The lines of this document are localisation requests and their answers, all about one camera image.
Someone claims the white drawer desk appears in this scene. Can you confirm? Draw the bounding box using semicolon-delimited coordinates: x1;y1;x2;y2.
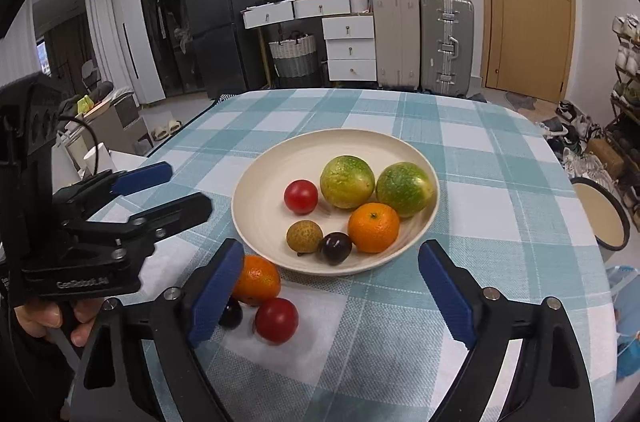
241;0;378;84

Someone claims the brown longan front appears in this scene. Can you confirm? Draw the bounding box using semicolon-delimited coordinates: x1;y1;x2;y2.
285;220;324;254

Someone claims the person's left hand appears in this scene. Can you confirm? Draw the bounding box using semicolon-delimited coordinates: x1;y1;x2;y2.
14;299;103;347

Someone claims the black cable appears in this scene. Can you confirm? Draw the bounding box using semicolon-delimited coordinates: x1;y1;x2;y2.
56;115;101;179

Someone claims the beige hard suitcase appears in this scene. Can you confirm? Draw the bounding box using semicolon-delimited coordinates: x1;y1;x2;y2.
372;0;421;91

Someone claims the orange tangerine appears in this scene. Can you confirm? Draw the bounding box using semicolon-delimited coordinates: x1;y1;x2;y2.
347;202;400;254
232;254;281;307

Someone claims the black refrigerator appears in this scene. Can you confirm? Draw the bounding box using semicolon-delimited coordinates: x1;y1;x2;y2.
184;0;267;98

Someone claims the cream round plate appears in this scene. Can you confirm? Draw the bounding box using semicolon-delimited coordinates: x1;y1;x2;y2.
231;129;442;277

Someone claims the yellow-green guava fruit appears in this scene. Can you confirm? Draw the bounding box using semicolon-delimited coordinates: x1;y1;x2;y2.
320;155;375;210

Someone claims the red cherry tomato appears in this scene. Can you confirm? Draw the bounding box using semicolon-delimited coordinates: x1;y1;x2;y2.
283;179;318;215
254;298;298;344

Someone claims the woven laundry basket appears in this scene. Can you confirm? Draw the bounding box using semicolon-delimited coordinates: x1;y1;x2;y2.
269;31;321;89

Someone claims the dark plum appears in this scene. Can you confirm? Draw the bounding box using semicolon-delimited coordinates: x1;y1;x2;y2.
318;231;352;265
218;298;243;330

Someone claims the teal checkered tablecloth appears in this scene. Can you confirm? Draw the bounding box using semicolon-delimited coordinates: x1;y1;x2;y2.
69;88;618;422

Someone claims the silver aluminium suitcase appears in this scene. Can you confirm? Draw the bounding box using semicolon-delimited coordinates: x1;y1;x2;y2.
420;0;474;97

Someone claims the red cherry tomato front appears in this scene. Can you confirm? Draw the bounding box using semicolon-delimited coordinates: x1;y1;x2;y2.
283;179;318;215

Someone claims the wooden shoe rack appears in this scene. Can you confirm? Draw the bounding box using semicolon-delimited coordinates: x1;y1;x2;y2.
605;14;639;228

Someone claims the round stool black rim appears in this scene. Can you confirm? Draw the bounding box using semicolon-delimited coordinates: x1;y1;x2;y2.
570;176;630;252

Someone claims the green guava fruit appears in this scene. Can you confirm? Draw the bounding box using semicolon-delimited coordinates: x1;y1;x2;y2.
375;162;435;217

